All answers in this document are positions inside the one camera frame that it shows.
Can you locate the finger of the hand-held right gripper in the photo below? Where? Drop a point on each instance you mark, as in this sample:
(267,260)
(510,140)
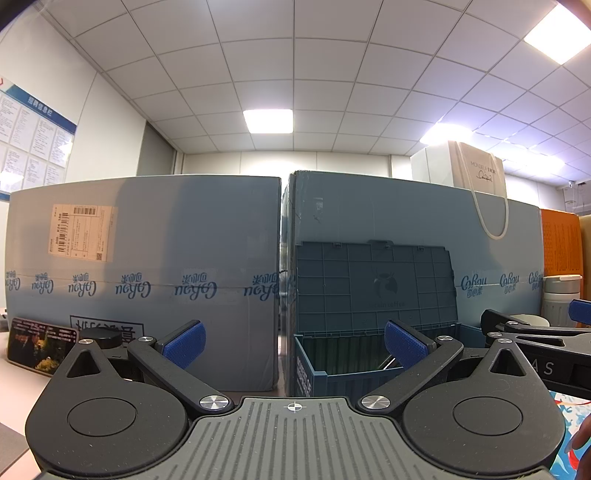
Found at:
(581,311)
(577,334)

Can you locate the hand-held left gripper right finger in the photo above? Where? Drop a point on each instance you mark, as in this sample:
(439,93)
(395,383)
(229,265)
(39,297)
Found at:
(406,341)

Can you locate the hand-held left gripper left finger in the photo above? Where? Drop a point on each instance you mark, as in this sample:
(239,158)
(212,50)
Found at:
(184,344)

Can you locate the silver metal tube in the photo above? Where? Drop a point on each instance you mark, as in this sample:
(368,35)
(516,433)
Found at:
(390,362)

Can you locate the dark blue plastic crate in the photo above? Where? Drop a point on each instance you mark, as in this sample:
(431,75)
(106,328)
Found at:
(369,286)

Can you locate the grey and white cup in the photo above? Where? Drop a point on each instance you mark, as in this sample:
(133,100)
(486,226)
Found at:
(561,300)

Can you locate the printed desk mat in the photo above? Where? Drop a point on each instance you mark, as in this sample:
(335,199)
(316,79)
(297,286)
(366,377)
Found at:
(577,401)

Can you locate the orange cardboard box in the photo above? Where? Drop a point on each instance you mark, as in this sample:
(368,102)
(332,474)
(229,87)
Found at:
(561,240)

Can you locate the black round lid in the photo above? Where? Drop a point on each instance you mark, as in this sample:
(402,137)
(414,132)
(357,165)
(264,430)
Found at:
(107,340)

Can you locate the left blue cardboard box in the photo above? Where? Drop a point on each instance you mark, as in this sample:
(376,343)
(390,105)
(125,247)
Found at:
(184,230)

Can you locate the blue cardboard box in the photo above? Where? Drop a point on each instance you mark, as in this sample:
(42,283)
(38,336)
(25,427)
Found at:
(184,230)
(369,207)

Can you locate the black printed box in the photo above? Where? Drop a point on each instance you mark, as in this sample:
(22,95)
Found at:
(41,346)

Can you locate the white paper bag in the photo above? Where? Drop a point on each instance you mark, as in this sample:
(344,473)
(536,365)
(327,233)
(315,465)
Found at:
(480,170)

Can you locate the ceiling light panel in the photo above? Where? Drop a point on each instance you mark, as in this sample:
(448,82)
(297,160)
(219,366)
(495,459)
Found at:
(268,121)
(561,32)
(445,134)

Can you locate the wall notice board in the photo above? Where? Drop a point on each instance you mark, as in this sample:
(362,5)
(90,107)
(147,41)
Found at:
(32,138)

